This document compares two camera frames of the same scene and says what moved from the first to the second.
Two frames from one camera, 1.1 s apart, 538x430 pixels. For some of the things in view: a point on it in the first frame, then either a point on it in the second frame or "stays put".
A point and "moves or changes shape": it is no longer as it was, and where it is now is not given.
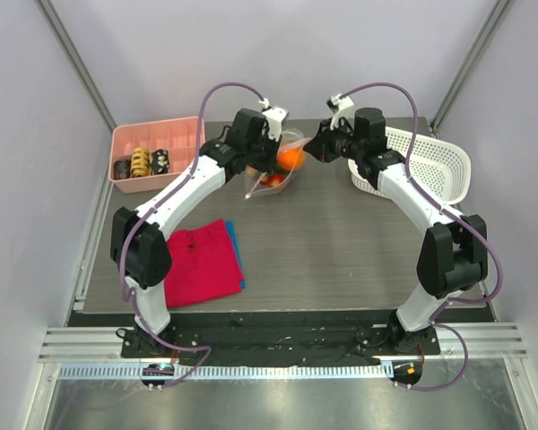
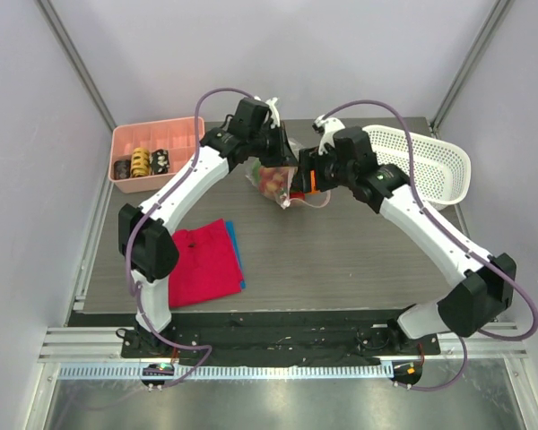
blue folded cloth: [231, 229] stays put
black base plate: [297, 339] stays put
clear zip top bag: [275, 181] moves or changes shape
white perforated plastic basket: [437, 167] stays put
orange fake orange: [290, 159] moves or changes shape
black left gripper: [273, 145] stays put
